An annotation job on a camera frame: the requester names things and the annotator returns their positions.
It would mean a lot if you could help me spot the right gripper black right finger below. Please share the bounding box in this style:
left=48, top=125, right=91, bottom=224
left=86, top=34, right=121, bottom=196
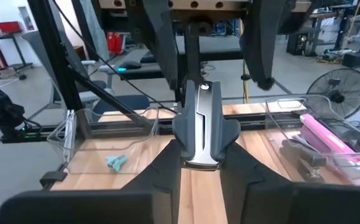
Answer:
left=219, top=141, right=360, bottom=224

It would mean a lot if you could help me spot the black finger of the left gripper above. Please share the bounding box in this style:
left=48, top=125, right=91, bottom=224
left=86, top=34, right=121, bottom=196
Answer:
left=240, top=0, right=288, bottom=91
left=126, top=0, right=179, bottom=91

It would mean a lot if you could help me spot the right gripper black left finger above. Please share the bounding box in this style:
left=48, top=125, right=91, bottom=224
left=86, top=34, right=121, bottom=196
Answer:
left=0, top=138, right=183, bottom=224

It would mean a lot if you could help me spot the teal staple remover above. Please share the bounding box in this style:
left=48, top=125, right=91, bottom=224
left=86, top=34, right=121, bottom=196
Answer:
left=106, top=154, right=129, bottom=173

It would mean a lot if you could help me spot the black stapler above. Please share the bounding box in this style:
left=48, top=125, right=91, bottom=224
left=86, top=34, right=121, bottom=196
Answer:
left=279, top=138, right=328, bottom=183

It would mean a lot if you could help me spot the red bag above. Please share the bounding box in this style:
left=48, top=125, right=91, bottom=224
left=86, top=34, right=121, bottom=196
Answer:
left=106, top=30, right=124, bottom=55

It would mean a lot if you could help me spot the black computer mouse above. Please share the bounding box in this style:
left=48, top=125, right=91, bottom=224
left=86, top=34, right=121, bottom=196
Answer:
left=117, top=60, right=142, bottom=71

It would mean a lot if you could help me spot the black desk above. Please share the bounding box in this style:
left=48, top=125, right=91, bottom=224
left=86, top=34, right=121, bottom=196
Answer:
left=117, top=34, right=246, bottom=80

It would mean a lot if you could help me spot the clear plastic bin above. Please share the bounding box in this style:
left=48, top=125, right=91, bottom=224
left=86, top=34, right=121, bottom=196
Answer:
left=265, top=95, right=360, bottom=187
left=47, top=107, right=160, bottom=175

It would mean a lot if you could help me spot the black floor fan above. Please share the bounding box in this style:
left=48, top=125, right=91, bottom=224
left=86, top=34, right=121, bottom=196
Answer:
left=305, top=67, right=360, bottom=138

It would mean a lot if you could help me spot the red bin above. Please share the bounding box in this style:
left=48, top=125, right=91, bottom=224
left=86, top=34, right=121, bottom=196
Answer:
left=0, top=21, right=22, bottom=35

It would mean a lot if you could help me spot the yellow vertical cable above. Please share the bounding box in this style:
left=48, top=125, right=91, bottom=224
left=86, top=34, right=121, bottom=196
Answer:
left=241, top=18, right=251, bottom=103

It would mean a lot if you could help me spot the black aluminium frame rail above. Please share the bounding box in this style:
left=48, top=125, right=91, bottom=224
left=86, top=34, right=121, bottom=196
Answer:
left=88, top=108, right=307, bottom=139

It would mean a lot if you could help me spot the black diagonal frame brace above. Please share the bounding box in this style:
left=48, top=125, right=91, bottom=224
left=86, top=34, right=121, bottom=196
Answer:
left=70, top=67, right=155, bottom=125

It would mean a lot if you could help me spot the black table corner bracket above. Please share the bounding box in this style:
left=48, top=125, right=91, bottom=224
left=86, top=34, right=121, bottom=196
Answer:
left=39, top=170, right=68, bottom=189

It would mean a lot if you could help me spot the black frame post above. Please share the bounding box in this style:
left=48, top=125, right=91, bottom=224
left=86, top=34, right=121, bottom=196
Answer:
left=27, top=0, right=84, bottom=125

